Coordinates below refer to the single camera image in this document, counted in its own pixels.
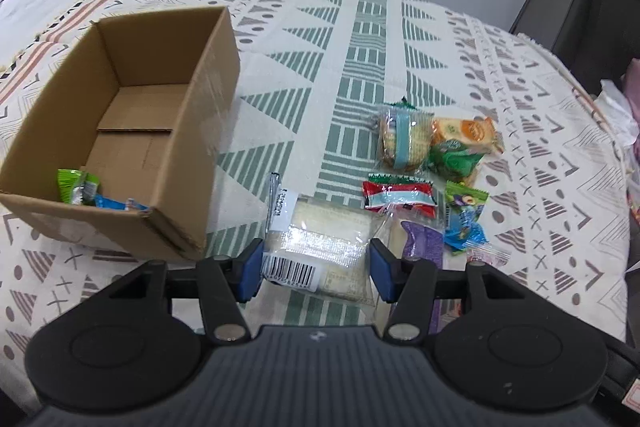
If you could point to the purple snack packet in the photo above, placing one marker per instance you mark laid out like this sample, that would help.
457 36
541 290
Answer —
422 242

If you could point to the blue snack packet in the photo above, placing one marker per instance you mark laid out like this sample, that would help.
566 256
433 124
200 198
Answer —
117 203

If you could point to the clear round cracker packet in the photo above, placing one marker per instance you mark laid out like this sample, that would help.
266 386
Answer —
402 137

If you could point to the patterned printed blanket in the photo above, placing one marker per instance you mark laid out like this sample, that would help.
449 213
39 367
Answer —
350 32

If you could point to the orange cracker packet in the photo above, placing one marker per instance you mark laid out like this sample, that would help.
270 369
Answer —
465 132

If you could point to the clear wafer packet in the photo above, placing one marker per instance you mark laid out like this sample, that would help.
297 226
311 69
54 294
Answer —
325 237

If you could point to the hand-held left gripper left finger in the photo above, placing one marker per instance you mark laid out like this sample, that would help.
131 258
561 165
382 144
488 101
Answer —
252 268

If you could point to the small clear candy wrapper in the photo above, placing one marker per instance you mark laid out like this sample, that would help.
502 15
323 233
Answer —
487 254

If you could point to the cardboard box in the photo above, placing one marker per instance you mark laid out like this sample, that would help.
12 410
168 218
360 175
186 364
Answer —
150 52

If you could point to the green and blue cartoon packet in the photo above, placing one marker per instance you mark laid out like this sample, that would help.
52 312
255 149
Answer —
465 212

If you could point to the red snack packet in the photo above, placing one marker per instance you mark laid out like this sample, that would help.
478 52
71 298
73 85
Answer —
400 196

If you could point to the white plastic bag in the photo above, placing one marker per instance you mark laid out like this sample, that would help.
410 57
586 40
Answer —
620 112

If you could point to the white bed sheet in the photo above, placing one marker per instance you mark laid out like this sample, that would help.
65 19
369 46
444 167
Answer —
30 7

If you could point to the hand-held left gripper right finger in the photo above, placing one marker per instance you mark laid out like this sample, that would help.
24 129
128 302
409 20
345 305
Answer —
382 273

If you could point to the small green snack packet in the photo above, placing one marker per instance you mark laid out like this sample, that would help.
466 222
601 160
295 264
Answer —
72 187

